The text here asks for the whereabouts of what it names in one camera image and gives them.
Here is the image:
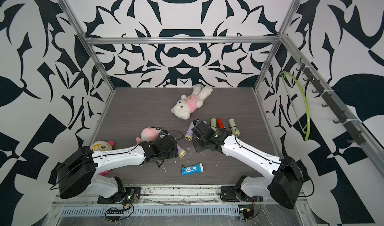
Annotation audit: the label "black connector left cable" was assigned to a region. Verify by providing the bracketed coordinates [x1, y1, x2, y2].
[104, 207, 127, 222]

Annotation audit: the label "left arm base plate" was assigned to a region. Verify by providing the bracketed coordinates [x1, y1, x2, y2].
[97, 187, 142, 205]

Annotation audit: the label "green flashlight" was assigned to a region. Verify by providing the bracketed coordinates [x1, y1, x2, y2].
[210, 118, 218, 131]
[228, 118, 241, 137]

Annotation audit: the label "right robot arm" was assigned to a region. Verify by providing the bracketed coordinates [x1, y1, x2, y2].
[192, 120, 304, 209]

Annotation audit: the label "blue flashlight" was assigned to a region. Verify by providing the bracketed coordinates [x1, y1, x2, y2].
[181, 163, 204, 176]

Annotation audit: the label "panda plush pink striped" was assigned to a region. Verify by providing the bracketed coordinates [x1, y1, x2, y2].
[89, 140, 115, 176]

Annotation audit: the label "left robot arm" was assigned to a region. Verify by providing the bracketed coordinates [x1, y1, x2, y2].
[57, 135, 179, 202]

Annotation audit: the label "green hoop on wall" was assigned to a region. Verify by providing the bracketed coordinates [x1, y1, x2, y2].
[279, 71, 311, 141]

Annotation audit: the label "pink striped plush pig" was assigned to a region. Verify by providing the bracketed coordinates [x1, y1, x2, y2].
[136, 127, 162, 143]

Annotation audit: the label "black connector right cable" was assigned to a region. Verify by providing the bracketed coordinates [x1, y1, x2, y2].
[238, 207, 256, 221]

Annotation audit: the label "purple flashlight sideways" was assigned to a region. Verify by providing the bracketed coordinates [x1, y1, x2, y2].
[177, 145, 186, 158]

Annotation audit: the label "black hook rack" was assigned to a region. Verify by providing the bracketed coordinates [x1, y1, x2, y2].
[297, 60, 367, 146]

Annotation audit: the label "black connector cable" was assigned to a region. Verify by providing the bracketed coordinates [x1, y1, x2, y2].
[104, 207, 127, 222]
[238, 207, 256, 221]

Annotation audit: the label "white teddy bear pink shirt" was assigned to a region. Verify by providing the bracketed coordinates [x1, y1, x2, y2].
[171, 85, 213, 120]

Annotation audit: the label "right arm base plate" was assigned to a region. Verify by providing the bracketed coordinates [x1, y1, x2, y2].
[220, 186, 264, 203]

